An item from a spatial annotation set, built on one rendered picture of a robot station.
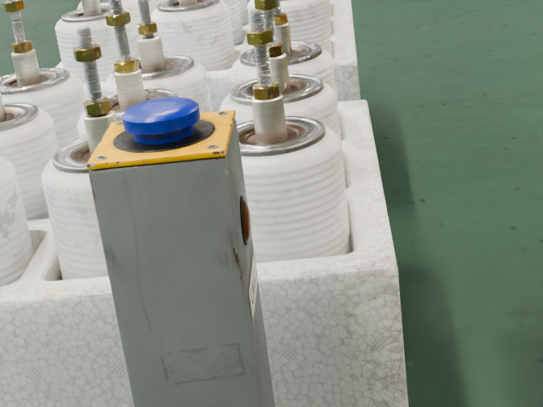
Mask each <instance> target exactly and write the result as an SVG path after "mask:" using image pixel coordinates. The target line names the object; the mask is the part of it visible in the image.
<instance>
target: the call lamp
mask: <svg viewBox="0 0 543 407"><path fill-rule="evenodd" d="M242 211H243V223H244V229H245V234H246V240H247V241H248V240H249V238H250V233H251V219H250V210H249V208H248V205H247V202H246V201H245V200H243V203H242Z"/></svg>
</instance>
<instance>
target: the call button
mask: <svg viewBox="0 0 543 407"><path fill-rule="evenodd" d="M122 120H123V125H124V130H125V131H126V132H129V133H132V134H133V139H134V140H135V141H136V142H137V143H141V144H147V145H156V144H165V143H170V142H173V141H179V140H182V139H183V138H186V137H188V136H190V135H191V134H192V133H193V132H194V131H195V128H194V124H195V123H197V122H198V121H199V120H200V109H199V104H198V103H197V102H195V101H193V100H191V99H188V98H182V97H168V98H160V99H151V100H148V101H144V102H141V103H138V104H135V105H133V106H131V107H130V108H128V109H127V110H126V111H125V112H124V114H123V115H122Z"/></svg>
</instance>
